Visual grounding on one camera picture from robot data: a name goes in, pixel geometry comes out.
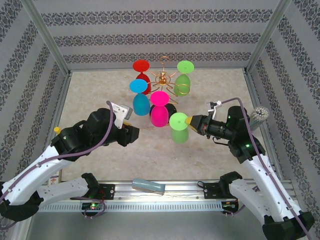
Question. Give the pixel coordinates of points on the green plastic wine glass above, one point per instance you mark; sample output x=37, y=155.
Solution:
x=185, y=67
x=178, y=121

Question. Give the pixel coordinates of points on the blue plastic wine glass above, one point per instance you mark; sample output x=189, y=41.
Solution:
x=138, y=86

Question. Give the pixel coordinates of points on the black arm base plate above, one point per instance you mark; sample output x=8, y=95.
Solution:
x=211, y=191
x=107, y=191

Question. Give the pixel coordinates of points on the aluminium side rail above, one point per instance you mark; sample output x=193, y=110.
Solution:
x=251, y=85
x=65, y=87

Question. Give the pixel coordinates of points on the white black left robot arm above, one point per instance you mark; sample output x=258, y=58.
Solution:
x=37, y=165

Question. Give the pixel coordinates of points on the clear jar of sticks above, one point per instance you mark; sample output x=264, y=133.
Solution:
x=260, y=113

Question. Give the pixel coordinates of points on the red plastic wine glass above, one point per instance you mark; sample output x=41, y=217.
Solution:
x=141, y=66

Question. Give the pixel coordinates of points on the pink plastic wine glass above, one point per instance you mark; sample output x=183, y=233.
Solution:
x=159, y=98

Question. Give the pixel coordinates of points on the small circuit board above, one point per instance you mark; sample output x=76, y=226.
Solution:
x=93, y=206
x=228, y=205

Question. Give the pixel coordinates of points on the grey blue tube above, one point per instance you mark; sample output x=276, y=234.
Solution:
x=147, y=186

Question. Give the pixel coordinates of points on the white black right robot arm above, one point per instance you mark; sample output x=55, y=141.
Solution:
x=260, y=175

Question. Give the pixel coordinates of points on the aluminium frame post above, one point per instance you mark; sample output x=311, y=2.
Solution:
x=266, y=37
x=51, y=42

